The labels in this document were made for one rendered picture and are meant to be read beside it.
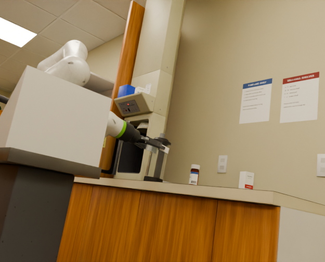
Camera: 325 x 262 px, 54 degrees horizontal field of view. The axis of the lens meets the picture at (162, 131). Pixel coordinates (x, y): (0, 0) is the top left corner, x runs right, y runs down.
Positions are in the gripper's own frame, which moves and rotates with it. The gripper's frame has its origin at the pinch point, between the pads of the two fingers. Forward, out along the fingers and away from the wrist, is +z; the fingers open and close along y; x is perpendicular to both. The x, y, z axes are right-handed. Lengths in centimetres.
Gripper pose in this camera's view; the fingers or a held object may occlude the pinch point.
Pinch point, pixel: (158, 149)
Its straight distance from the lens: 166.7
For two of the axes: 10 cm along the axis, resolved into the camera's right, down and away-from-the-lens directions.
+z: 7.0, 4.1, 5.9
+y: -6.6, 0.6, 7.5
